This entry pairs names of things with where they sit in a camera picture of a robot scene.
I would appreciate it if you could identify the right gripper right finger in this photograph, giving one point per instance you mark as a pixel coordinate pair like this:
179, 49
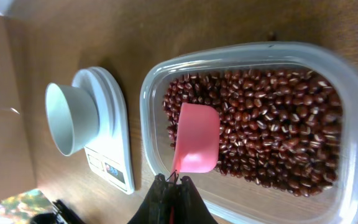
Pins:
189, 207

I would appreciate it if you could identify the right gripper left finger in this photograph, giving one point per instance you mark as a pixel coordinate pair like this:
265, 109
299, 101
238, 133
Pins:
155, 209

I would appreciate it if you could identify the pink measuring scoop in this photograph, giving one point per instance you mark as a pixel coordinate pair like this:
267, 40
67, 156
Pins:
197, 144

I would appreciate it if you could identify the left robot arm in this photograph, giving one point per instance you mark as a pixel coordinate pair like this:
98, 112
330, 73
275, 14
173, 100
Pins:
61, 214

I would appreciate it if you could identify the white digital kitchen scale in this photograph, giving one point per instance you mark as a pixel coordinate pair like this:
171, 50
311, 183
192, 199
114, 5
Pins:
109, 153

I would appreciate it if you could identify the red adzuki beans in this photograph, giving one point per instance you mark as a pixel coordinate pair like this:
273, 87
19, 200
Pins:
279, 129

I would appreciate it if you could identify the white round bowl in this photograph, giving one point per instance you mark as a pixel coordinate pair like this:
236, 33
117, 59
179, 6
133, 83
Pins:
72, 117

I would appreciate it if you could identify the colourful printed sheet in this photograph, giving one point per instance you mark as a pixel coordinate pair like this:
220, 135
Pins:
22, 207

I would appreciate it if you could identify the brown cardboard panel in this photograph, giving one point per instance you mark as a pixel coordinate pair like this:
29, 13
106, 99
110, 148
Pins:
2, 109

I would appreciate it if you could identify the clear plastic container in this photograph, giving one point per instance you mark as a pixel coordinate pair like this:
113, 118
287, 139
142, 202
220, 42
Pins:
237, 200

